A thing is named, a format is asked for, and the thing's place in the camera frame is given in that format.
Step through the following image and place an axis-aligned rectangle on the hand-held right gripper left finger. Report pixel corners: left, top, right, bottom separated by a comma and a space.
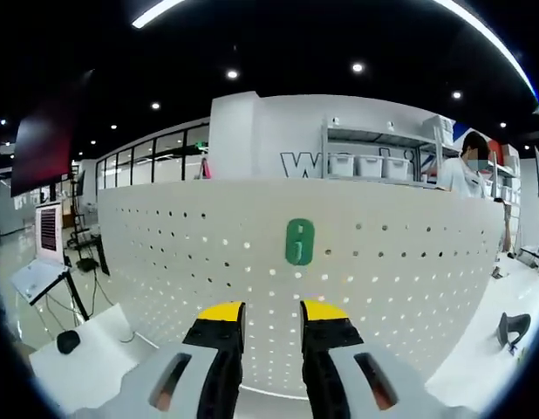
71, 300, 247, 419

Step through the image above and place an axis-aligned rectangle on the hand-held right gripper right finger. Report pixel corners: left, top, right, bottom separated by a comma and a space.
299, 299, 478, 419

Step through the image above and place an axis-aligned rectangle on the white perforated mounting plate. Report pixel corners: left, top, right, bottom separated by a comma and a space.
97, 176, 507, 399

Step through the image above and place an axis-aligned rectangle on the green hook assembly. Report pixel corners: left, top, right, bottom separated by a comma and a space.
285, 217, 315, 266

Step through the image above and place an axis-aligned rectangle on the black computer mouse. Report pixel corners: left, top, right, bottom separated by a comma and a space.
56, 330, 81, 354

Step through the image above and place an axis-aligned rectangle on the black curved plastic object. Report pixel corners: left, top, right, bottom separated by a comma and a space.
495, 312, 532, 350

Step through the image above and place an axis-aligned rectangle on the white screen on stand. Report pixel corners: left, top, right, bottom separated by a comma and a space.
33, 203, 66, 266

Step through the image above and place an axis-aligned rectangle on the white storage bin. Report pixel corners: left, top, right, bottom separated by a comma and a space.
385, 156, 411, 180
330, 155, 357, 179
356, 155, 385, 179

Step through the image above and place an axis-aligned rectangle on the grey metal shelf rack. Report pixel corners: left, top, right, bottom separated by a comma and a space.
320, 115, 465, 187

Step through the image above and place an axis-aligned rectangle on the long ceiling light strip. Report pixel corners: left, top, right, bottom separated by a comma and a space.
430, 0, 539, 106

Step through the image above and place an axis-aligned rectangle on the large dark wall display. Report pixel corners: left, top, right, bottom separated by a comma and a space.
10, 98, 75, 198

